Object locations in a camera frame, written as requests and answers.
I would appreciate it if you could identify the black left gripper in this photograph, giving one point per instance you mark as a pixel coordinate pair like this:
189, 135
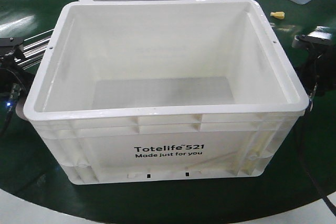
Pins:
11, 72

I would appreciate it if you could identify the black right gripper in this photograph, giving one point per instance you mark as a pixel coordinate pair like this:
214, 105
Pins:
317, 72

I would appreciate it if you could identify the white plastic tote crate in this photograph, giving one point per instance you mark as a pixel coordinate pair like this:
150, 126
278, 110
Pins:
164, 90

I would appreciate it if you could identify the small yellow bottle toy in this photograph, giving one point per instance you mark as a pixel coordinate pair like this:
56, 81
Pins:
278, 15

